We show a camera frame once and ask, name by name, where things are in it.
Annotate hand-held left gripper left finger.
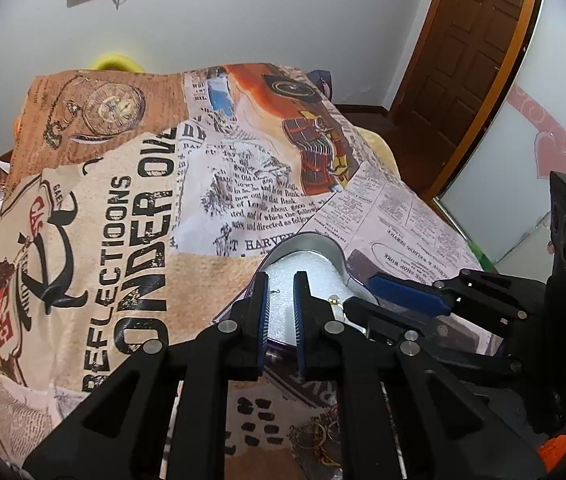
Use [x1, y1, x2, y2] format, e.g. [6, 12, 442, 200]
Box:
[23, 272, 270, 480]

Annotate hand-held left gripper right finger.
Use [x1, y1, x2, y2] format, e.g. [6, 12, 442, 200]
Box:
[294, 270, 550, 480]

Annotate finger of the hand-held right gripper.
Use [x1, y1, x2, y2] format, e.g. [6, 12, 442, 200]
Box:
[367, 268, 550, 333]
[345, 297, 524, 376]

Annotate metal jewelry box white foam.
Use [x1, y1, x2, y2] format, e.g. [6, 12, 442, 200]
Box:
[243, 232, 380, 358]

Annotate pile of gold jewelry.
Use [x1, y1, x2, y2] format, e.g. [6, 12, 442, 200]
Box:
[289, 406, 350, 467]

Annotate printed newspaper pattern cloth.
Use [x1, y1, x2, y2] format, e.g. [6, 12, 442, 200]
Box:
[0, 62, 506, 480]

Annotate yellow blanket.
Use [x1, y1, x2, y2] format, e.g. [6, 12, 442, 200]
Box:
[355, 127, 406, 181]

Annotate white wardrobe pink hearts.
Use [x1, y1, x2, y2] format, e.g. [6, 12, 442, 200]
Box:
[435, 0, 566, 271]

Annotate orange object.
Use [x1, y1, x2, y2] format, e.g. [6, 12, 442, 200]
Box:
[537, 435, 566, 480]

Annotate blue patterned object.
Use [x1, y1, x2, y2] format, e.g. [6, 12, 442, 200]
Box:
[307, 69, 335, 101]

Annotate brown wooden door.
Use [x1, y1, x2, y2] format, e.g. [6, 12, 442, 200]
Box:
[388, 0, 548, 198]

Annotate yellow round object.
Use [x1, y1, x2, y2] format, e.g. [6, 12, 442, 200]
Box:
[90, 52, 143, 74]

